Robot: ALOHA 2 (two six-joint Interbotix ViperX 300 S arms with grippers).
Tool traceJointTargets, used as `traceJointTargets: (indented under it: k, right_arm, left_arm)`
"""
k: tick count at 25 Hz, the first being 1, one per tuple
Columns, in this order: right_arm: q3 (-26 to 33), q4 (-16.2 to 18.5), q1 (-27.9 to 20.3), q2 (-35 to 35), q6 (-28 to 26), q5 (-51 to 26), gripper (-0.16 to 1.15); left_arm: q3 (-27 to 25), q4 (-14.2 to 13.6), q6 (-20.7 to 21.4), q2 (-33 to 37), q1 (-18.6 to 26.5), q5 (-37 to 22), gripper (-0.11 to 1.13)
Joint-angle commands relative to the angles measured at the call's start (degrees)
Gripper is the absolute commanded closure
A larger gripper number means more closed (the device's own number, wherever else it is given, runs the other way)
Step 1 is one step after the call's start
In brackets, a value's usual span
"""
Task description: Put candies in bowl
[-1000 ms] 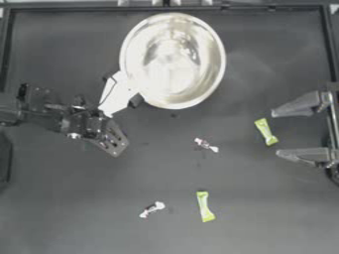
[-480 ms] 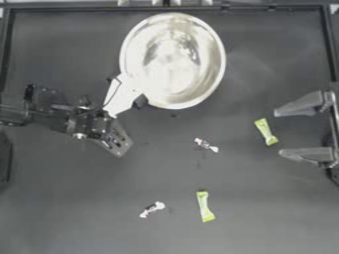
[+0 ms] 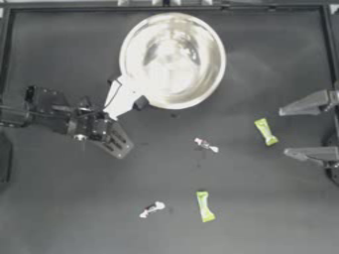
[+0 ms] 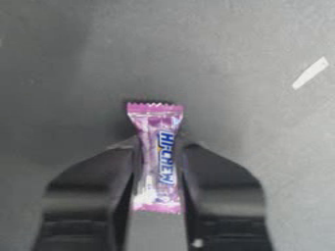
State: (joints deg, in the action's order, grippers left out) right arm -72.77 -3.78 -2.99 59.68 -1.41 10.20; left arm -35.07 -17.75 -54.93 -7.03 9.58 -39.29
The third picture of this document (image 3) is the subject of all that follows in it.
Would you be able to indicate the green candy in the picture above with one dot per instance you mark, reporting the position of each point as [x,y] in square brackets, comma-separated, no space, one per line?
[266,132]
[204,206]

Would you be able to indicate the steel bowl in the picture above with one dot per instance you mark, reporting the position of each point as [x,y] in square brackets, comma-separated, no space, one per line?
[176,59]

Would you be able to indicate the white twist-wrapped candy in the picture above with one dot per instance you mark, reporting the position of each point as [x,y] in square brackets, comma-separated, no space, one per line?
[154,208]
[204,143]

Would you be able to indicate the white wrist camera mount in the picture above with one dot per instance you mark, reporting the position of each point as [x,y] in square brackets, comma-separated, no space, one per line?
[121,99]

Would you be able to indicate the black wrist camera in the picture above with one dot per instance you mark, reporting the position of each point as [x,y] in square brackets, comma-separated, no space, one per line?
[140,103]

